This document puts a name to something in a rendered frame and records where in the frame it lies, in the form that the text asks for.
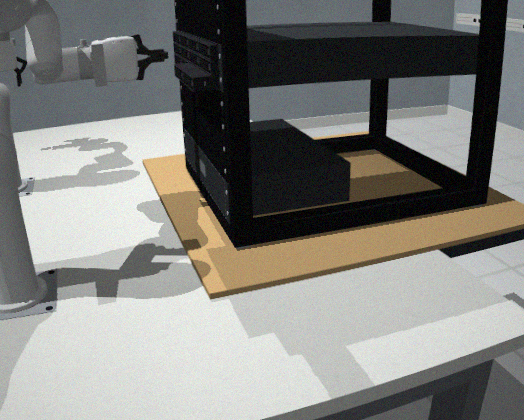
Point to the black metal rack frame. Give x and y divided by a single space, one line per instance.
261 167

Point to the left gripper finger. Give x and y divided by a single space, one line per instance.
24 62

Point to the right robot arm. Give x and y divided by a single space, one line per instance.
20 288

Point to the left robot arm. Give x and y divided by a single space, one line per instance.
5 115

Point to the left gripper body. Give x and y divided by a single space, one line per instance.
8 60

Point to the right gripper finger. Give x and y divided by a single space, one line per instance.
145 63
145 51

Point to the tan flat board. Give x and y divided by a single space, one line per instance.
224 270

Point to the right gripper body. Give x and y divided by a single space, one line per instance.
120 58

